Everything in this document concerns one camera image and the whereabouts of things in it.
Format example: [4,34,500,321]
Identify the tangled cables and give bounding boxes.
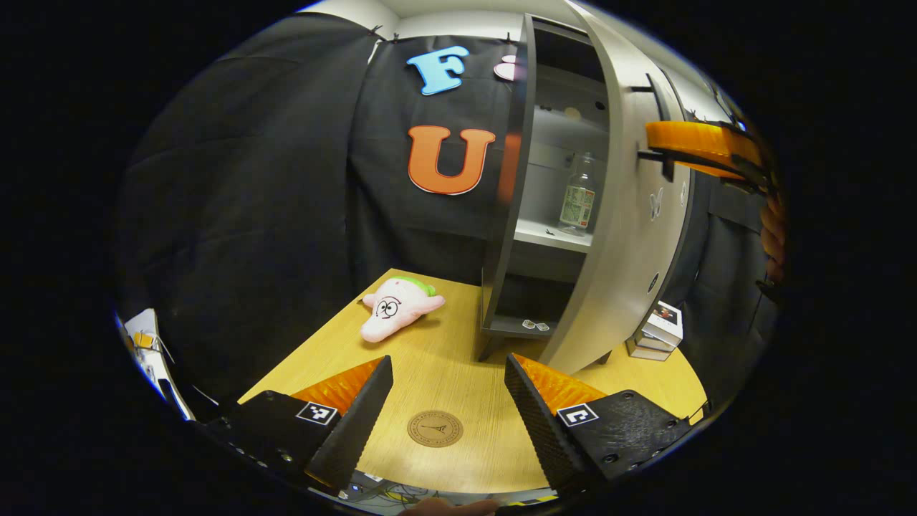
[344,479,438,502]

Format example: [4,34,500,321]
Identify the round brown coaster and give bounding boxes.
[407,410,464,449]

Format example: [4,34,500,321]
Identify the black backdrop cloth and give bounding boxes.
[111,11,782,424]

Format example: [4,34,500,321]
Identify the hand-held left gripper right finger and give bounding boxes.
[504,353,694,495]

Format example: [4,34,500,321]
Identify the pink plush toy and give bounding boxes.
[360,276,446,343]

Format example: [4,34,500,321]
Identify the dark thin book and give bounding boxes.
[630,333,676,354]

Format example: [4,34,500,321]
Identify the dark grey cabinet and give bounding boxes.
[476,13,618,363]

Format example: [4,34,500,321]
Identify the beige thin book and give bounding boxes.
[625,341,673,362]

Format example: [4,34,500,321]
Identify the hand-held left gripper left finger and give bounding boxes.
[204,355,395,495]

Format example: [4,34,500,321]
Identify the black door handle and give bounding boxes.
[630,72,680,183]

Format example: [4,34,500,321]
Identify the white equipment stand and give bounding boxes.
[117,308,196,422]

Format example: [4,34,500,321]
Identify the clear plastic bottle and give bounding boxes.
[557,152,597,238]

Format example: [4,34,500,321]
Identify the grey cabinet door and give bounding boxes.
[539,0,699,376]

